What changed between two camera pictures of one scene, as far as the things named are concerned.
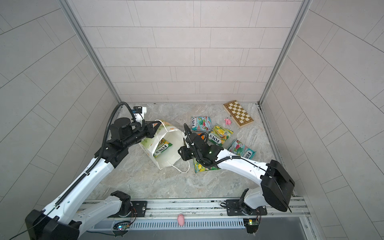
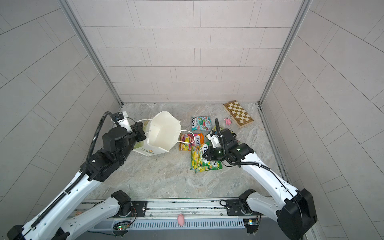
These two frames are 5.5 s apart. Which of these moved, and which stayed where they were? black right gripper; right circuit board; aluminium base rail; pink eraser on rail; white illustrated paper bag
Moved: black right gripper; white illustrated paper bag
Stayed: right circuit board; pink eraser on rail; aluminium base rail
